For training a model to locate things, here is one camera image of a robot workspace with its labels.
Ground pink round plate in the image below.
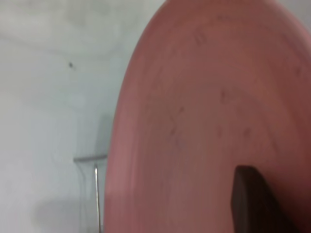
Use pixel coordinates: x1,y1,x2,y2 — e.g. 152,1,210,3
103,0,311,233

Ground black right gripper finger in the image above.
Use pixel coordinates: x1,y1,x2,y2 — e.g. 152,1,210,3
230,165,302,233

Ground silver wire plate rack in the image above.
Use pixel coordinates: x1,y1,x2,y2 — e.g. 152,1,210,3
73,155,108,233

